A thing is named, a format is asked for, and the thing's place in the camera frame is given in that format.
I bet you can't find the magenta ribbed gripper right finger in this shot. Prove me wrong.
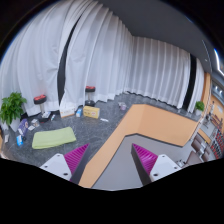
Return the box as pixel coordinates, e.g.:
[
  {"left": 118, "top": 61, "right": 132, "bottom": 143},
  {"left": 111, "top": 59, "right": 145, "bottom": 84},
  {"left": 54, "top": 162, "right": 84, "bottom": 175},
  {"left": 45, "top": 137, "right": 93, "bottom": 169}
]
[{"left": 131, "top": 144, "right": 180, "bottom": 186}]

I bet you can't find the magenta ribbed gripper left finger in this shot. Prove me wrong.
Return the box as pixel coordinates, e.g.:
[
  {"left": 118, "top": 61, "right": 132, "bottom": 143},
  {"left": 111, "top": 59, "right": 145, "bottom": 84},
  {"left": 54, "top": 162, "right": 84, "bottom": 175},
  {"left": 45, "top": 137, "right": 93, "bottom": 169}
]
[{"left": 41, "top": 144, "right": 89, "bottom": 184}]

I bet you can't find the green folded towel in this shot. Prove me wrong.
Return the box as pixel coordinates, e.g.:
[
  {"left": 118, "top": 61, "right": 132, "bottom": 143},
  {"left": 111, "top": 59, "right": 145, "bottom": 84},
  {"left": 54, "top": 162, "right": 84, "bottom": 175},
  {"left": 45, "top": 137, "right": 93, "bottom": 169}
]
[{"left": 32, "top": 127, "right": 76, "bottom": 149}]

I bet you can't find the brown chair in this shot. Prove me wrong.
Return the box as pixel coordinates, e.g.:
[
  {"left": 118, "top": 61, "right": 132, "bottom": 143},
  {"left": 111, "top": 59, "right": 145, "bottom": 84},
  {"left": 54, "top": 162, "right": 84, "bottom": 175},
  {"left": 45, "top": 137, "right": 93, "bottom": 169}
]
[{"left": 185, "top": 135, "right": 214, "bottom": 166}]

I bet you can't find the white cardboard box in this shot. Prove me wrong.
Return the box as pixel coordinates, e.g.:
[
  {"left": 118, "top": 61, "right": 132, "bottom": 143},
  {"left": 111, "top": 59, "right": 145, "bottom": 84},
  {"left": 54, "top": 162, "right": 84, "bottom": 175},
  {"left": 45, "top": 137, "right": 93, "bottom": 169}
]
[{"left": 60, "top": 108, "right": 75, "bottom": 118}]

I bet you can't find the small blue white carton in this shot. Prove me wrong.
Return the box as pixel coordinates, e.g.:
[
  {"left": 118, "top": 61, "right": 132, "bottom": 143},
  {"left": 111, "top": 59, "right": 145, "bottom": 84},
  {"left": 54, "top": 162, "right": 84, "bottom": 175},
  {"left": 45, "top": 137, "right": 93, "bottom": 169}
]
[{"left": 76, "top": 108, "right": 83, "bottom": 117}]

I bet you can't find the blue small package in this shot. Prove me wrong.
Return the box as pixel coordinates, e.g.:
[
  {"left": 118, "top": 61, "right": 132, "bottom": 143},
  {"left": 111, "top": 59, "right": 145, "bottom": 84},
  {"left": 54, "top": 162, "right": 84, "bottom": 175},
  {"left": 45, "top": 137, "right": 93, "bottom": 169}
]
[{"left": 16, "top": 135, "right": 23, "bottom": 146}]

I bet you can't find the yellow cardboard box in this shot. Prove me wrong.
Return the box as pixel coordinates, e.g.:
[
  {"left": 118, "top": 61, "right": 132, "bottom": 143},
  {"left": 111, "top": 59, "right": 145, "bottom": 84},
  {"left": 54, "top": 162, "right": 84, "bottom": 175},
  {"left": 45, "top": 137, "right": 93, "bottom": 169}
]
[{"left": 83, "top": 106, "right": 100, "bottom": 119}]

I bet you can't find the purple box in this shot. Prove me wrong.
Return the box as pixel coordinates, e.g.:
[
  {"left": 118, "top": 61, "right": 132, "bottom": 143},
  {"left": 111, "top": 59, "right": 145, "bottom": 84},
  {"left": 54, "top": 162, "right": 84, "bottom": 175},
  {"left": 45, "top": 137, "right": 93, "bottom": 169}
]
[{"left": 18, "top": 119, "right": 29, "bottom": 136}]

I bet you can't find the red stool left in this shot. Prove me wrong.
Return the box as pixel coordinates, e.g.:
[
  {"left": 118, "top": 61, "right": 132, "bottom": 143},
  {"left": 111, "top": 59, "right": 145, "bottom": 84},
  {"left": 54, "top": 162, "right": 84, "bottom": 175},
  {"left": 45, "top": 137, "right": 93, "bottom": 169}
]
[{"left": 33, "top": 94, "right": 47, "bottom": 113}]

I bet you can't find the red stool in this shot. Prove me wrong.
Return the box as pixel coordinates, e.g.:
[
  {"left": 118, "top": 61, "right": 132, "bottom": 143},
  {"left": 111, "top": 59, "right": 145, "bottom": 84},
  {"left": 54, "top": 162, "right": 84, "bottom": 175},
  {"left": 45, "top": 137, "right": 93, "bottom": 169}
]
[
  {"left": 85, "top": 86, "right": 95, "bottom": 107},
  {"left": 33, "top": 94, "right": 47, "bottom": 113}
]

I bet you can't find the potted green plant right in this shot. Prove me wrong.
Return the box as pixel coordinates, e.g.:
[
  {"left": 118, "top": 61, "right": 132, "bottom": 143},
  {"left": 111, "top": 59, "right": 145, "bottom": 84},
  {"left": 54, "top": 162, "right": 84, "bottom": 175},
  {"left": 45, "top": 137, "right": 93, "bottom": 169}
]
[{"left": 195, "top": 101, "right": 204, "bottom": 116}]

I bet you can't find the potted green plant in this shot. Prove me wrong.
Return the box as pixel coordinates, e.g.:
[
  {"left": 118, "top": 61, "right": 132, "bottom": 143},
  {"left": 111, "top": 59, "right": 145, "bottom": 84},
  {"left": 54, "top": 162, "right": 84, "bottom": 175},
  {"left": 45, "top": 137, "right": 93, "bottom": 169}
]
[
  {"left": 195, "top": 101, "right": 204, "bottom": 116},
  {"left": 0, "top": 92, "right": 27, "bottom": 132}
]

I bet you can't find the red stool right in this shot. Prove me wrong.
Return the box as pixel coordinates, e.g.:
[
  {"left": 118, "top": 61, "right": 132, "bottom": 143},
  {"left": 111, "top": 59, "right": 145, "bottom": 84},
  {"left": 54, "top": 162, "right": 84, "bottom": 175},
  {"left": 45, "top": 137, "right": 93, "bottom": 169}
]
[{"left": 85, "top": 86, "right": 95, "bottom": 107}]

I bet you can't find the potted green plant left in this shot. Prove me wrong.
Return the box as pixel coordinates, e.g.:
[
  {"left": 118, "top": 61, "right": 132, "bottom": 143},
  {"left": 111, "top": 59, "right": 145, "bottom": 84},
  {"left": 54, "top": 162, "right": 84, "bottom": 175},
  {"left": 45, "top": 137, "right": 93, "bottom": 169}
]
[{"left": 0, "top": 92, "right": 27, "bottom": 132}]

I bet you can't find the white curtain right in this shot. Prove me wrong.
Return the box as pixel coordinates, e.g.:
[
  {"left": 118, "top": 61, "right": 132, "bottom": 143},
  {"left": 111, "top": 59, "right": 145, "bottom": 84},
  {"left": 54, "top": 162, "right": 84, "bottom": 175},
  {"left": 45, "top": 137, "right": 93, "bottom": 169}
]
[{"left": 125, "top": 37, "right": 204, "bottom": 113}]

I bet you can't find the white curtain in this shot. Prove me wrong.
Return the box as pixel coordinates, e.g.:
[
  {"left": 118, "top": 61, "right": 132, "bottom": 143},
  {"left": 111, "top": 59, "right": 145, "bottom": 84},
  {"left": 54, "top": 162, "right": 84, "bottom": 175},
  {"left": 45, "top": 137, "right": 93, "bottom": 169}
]
[
  {"left": 0, "top": 0, "right": 133, "bottom": 116},
  {"left": 125, "top": 37, "right": 204, "bottom": 113}
]

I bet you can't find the white curtain left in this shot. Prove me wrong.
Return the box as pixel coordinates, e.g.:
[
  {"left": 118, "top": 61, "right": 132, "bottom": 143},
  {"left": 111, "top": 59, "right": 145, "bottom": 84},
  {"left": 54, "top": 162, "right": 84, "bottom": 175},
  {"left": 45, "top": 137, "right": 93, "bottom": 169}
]
[{"left": 0, "top": 0, "right": 133, "bottom": 116}]

